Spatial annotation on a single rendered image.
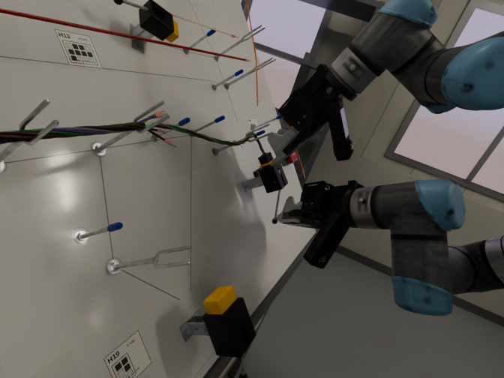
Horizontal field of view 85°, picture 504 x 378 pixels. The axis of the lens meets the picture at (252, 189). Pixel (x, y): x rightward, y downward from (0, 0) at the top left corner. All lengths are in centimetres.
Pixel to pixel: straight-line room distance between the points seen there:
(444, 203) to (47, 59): 55
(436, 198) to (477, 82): 15
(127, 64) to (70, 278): 34
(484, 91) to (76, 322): 51
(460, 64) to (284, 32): 205
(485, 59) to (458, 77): 3
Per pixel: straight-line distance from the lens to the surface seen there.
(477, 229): 281
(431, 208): 46
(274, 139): 57
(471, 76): 40
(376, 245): 272
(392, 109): 239
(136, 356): 44
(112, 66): 51
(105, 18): 56
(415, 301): 47
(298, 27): 239
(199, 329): 47
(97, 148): 43
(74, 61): 48
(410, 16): 52
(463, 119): 249
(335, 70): 53
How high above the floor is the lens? 132
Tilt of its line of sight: 24 degrees down
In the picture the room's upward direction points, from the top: 20 degrees clockwise
